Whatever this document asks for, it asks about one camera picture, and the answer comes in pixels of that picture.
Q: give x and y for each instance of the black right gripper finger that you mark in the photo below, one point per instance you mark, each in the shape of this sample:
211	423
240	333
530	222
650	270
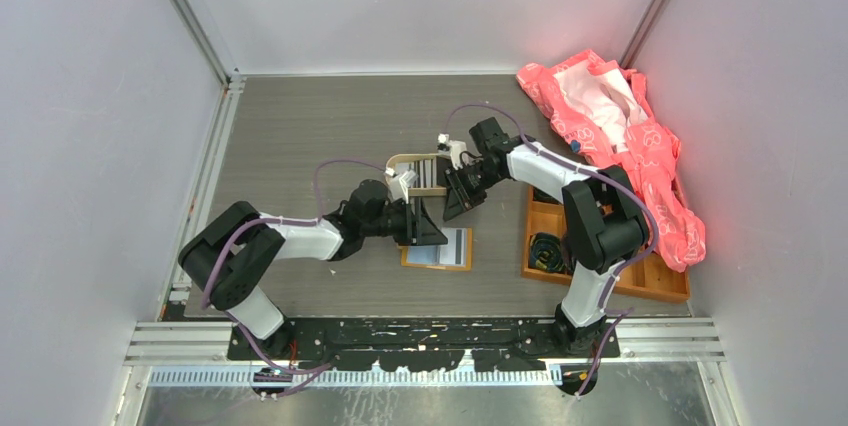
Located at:
458	201
452	179

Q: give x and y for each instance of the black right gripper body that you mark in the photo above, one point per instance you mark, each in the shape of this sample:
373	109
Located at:
479	178

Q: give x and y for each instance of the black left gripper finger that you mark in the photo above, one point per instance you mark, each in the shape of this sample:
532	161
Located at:
421	235
421	217

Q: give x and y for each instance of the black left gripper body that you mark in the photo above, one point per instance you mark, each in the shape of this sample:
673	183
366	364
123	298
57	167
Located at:
393	221

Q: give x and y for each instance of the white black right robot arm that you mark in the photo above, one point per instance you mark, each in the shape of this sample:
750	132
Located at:
605	222

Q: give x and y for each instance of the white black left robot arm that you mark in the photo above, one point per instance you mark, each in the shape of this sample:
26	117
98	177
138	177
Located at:
228	258

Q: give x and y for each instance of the stack of cards in tray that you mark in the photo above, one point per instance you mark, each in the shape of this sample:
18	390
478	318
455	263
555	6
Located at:
430	171

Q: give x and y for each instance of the beige oval card tray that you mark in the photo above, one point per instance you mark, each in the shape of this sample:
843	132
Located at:
402	162

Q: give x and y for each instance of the dark rolled tie rear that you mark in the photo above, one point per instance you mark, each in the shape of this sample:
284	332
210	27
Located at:
539	196

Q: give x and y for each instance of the dark rolled tie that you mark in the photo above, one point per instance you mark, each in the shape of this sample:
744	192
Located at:
546	254
539	196

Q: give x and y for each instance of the dark rolled tie front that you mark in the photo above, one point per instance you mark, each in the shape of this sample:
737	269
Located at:
546	254

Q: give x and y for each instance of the wooden compartment organizer box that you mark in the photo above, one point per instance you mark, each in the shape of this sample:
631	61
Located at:
648	279

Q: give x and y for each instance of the pink white garment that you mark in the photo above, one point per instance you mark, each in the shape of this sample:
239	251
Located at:
604	108

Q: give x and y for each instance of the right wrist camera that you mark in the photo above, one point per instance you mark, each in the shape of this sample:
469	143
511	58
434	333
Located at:
451	149

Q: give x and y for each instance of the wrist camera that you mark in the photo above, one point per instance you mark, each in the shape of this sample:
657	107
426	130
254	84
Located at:
451	149
400	183

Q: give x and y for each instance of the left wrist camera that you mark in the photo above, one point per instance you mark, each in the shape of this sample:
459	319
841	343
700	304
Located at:
400	183

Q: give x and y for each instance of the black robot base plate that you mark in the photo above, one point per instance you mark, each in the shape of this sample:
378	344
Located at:
420	344

